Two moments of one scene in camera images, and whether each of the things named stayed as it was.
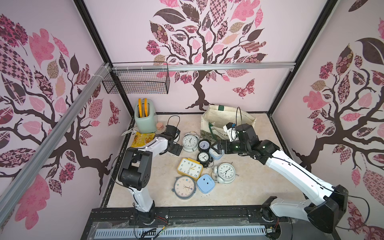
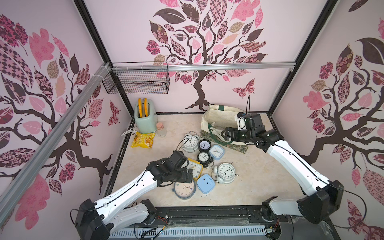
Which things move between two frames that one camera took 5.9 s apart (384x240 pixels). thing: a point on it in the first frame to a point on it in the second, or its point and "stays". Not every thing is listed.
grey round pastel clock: (184, 187) stays
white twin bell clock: (190, 142) stays
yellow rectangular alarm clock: (190, 168) stays
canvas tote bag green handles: (217, 116) stays
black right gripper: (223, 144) to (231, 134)
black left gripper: (177, 150) to (183, 178)
